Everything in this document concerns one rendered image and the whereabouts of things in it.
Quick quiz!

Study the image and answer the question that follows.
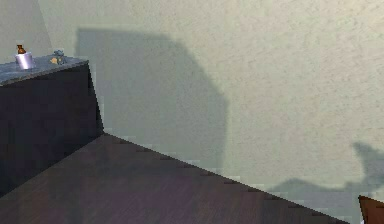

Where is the small grey and yellow figurine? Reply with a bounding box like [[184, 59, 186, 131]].
[[49, 49, 67, 66]]

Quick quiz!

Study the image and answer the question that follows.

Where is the dark cabinet with grey top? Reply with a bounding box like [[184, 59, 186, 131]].
[[0, 55, 105, 198]]

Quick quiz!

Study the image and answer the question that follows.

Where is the brown wooden furniture corner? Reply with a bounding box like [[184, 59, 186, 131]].
[[358, 195, 384, 224]]

